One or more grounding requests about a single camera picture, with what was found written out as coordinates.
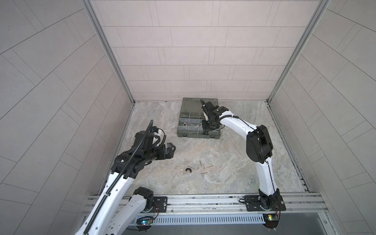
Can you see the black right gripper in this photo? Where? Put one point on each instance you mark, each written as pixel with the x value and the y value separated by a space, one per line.
pixel 205 128

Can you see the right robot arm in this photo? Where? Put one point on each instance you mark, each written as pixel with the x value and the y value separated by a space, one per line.
pixel 258 148

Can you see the small electronics board right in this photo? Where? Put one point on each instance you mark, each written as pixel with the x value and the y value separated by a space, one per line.
pixel 271 221

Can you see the small electronics board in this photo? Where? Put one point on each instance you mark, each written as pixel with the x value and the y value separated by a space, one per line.
pixel 145 221
pixel 271 221

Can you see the small electronics board left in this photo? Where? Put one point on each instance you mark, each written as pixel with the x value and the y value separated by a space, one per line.
pixel 145 221

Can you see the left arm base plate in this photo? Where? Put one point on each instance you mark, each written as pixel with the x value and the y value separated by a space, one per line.
pixel 156 203

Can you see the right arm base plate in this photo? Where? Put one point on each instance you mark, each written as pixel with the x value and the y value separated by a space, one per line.
pixel 263 203

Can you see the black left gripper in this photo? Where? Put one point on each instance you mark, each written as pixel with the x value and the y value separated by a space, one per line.
pixel 169 153

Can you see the white ventilation grille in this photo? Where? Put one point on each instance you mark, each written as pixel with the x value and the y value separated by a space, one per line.
pixel 208 219

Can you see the aluminium corner profile left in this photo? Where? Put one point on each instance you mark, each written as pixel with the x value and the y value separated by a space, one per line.
pixel 106 46

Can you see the aluminium corner profile right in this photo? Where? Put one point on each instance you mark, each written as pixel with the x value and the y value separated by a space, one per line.
pixel 317 15

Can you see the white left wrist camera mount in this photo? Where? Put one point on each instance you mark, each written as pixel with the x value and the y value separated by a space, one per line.
pixel 158 133

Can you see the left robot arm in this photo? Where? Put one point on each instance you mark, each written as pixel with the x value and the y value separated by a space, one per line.
pixel 148 146

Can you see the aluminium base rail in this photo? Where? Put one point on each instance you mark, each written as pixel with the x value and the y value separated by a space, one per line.
pixel 190 204

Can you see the green plastic organizer box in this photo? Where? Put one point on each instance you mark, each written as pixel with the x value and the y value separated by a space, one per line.
pixel 191 112

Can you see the aluminium corner profile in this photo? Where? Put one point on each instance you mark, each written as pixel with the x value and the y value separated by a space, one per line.
pixel 106 46
pixel 317 15

